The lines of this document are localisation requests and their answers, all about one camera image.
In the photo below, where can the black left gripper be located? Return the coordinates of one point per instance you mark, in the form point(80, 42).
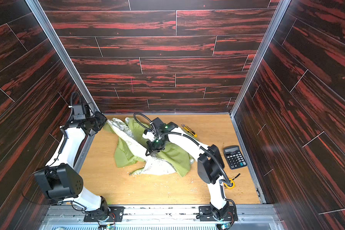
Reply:
point(97, 122)

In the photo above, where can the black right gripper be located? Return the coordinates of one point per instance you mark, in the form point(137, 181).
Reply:
point(153, 149)

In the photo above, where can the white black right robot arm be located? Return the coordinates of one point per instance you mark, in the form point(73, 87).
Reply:
point(210, 166)

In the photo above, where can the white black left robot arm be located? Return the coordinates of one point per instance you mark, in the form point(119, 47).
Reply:
point(59, 181)

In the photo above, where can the yellow black utility knife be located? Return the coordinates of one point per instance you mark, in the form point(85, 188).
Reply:
point(189, 130)

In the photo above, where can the black desk calculator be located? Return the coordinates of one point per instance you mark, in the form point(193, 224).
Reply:
point(234, 157)

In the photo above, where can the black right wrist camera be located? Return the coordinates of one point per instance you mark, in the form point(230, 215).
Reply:
point(159, 127)

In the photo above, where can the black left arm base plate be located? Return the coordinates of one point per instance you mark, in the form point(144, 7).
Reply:
point(113, 214)

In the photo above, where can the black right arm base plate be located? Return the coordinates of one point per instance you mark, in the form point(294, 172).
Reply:
point(210, 213)

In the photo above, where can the aluminium front rail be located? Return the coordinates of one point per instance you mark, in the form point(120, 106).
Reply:
point(164, 217)

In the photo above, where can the aluminium corner post left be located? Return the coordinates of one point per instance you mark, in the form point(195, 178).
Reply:
point(48, 29)

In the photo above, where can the aluminium corner post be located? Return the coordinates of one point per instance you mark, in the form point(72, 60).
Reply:
point(268, 36)
point(48, 29)

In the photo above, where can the aluminium corner post right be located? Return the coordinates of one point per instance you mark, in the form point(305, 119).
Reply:
point(268, 36)

